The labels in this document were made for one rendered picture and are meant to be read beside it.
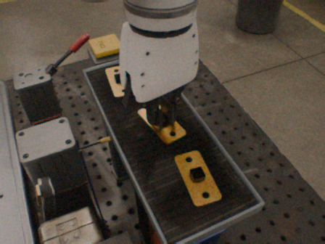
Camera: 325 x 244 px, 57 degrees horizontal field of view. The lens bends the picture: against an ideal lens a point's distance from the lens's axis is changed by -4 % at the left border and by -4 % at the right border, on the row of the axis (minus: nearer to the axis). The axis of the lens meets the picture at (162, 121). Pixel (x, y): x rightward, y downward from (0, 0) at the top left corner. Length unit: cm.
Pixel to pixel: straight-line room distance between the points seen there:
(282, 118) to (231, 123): 115
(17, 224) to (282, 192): 73
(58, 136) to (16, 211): 17
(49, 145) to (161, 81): 25
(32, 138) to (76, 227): 18
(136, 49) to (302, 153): 182
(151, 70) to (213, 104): 84
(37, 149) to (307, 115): 203
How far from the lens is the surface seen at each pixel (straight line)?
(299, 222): 98
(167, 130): 48
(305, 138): 220
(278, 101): 238
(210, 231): 39
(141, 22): 34
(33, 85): 78
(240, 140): 110
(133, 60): 37
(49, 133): 58
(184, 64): 41
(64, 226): 50
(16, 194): 66
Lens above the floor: 152
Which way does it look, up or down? 47 degrees down
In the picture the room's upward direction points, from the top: straight up
